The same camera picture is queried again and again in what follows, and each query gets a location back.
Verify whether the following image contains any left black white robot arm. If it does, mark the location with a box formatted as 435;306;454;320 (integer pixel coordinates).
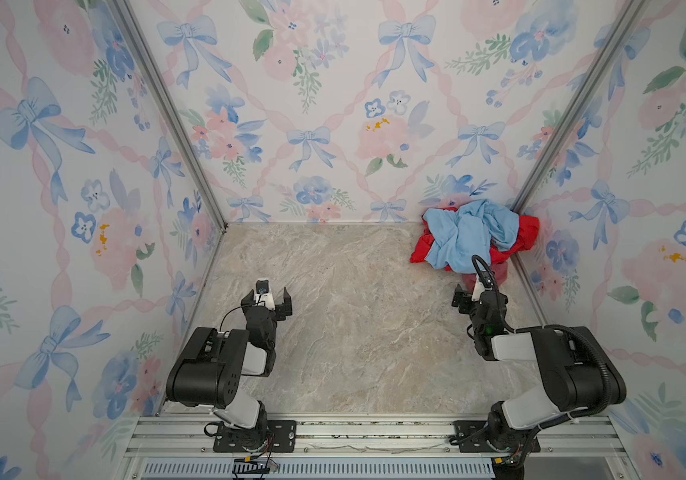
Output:
166;279;297;457

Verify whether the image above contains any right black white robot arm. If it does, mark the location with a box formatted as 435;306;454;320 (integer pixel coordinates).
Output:
449;285;626;466

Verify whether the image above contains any light blue cloth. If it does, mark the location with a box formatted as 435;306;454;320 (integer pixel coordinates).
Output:
423;200;521;274

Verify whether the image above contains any bright red cloth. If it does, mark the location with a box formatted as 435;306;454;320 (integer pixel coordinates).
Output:
410;215;540;265

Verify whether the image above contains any white ventilation grille strip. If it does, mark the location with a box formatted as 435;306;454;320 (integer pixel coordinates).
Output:
139;457;496;479

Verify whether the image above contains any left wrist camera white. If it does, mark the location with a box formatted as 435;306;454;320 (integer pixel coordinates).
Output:
254;278;275;311

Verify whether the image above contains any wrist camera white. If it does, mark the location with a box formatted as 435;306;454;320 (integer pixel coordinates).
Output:
472;274;488;301
254;278;275;311

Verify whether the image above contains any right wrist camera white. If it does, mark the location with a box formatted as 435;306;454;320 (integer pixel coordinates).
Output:
472;274;488;301

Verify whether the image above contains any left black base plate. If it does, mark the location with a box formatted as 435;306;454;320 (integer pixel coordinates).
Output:
212;420;298;454

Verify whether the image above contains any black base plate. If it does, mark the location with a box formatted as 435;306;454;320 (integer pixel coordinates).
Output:
212;420;298;454
449;420;528;456

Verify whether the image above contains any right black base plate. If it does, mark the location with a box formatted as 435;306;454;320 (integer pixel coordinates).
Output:
449;420;528;456

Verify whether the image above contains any aluminium rail frame front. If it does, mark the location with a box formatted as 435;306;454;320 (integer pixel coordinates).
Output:
115;412;639;479

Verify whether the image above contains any right aluminium corner post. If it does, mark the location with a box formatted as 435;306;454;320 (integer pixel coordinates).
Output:
509;0;650;214

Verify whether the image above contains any aluminium corner post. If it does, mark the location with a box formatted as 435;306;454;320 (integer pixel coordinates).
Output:
107;0;227;234
509;0;650;214

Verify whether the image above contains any left aluminium corner post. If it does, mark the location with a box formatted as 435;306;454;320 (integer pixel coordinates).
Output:
107;0;227;234

